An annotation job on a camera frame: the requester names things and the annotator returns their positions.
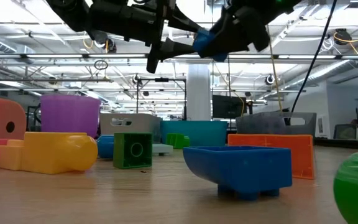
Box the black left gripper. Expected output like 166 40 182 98
87 0 203 74

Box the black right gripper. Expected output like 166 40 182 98
197 0 303 59

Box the green stepped toy block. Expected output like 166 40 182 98
165 133 191 150

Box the blue sloped toy block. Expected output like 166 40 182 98
96 134 116 160

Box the small green square brick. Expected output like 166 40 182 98
112 132 154 170

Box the orange sloped toy block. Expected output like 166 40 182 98
227 133 316 180

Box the yellow rounded toy block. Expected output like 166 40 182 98
20 131 99 175

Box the green chunky two-stud block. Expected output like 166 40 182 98
333 130 358 224

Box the white pillar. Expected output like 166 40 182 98
186 63 213 121

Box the black monitor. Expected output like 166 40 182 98
211 95 247 119

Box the light grey plastic bin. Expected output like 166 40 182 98
99 113 163 144

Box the brown-grey plastic bin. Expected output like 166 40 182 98
235 111 318 137

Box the teal plastic bin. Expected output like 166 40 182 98
160 120 229 147

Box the mint green small brick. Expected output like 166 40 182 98
152 143 174 157

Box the purple pumpkin-face bucket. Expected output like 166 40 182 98
40 94 101 139

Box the dark blue square brick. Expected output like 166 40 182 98
182 145 293 202

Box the grey office chair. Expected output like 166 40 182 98
333 123 357 140

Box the yellow power cable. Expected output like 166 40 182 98
265 26 284 112

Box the black ceiling cable reel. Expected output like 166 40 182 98
96 30 117 53
333 27 352 46

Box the black hanging arm cable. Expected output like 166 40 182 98
283 0 338 126

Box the black cable ring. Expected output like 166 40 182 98
93 59 109 71

